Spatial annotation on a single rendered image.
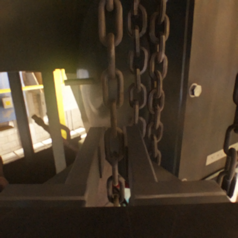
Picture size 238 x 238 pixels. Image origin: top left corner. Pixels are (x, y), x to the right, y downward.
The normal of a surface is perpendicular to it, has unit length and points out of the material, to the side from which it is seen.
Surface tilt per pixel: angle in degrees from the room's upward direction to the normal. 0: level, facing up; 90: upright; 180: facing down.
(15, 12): 90
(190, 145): 90
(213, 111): 90
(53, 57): 90
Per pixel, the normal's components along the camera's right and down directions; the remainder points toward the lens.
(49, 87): 0.75, 0.18
